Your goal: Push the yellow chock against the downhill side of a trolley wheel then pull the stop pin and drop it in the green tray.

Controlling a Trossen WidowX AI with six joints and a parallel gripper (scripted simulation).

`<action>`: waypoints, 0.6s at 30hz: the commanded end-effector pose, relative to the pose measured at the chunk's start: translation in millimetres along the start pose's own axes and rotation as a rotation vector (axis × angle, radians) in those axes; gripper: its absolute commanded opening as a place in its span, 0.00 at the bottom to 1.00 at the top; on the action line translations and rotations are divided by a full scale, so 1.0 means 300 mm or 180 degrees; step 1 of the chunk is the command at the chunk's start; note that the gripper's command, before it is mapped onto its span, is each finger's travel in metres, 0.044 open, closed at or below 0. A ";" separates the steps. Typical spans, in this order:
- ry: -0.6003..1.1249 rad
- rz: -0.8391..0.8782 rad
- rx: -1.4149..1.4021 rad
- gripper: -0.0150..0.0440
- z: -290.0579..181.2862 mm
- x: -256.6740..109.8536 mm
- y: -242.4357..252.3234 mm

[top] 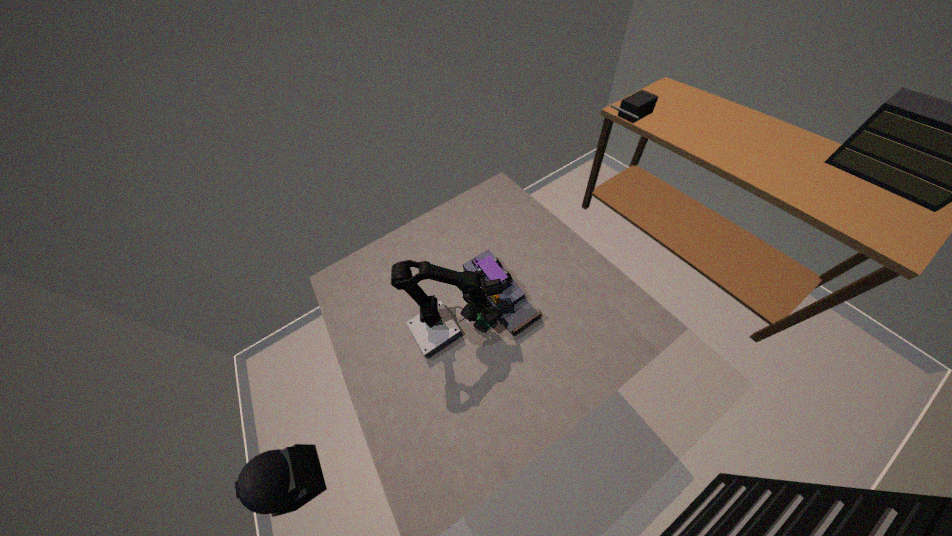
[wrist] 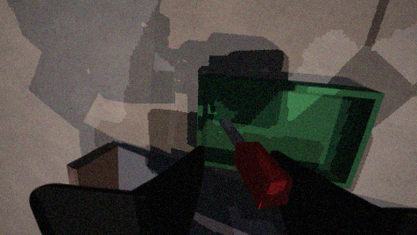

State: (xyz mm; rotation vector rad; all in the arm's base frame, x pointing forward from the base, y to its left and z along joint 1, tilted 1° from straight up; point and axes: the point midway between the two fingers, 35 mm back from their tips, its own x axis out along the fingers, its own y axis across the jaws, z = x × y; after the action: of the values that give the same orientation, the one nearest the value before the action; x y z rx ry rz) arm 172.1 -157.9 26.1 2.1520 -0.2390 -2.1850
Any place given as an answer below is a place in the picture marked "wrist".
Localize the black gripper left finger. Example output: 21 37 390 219
29 146 205 235

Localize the green tray floor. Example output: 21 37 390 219
206 83 361 171

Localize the red-headed stop pin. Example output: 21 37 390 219
221 118 293 209

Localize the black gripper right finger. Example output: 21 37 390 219
270 151 417 235

